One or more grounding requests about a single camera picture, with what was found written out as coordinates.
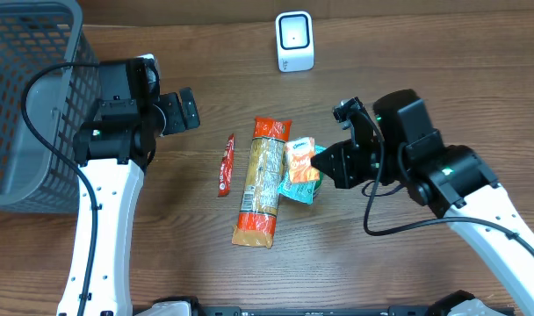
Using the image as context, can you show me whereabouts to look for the orange tissue pack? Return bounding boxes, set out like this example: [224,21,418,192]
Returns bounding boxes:
[285,137,320,183]

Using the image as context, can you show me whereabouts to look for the teal tissue pack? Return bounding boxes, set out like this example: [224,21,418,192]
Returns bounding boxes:
[278,144,324,205]

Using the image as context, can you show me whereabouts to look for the red chocolate bar wrapper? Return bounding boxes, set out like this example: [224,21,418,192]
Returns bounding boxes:
[218,133,235,198]

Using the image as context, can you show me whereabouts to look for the spaghetti pack orange ends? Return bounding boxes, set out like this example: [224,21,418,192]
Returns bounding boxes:
[232,117,292,248]

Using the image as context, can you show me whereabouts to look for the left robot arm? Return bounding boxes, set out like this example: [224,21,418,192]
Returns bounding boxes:
[57,158,145,315]

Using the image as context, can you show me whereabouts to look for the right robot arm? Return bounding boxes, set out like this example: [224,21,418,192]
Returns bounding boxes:
[311,90,534,315]

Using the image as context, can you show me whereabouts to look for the white barcode scanner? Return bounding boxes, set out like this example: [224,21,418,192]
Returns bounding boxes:
[275,11,314,73]

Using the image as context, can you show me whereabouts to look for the grey plastic mesh basket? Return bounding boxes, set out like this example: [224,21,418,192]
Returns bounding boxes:
[0,0,101,213]

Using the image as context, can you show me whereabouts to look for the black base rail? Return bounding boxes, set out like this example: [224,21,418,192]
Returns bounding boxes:
[193,305,429,316]

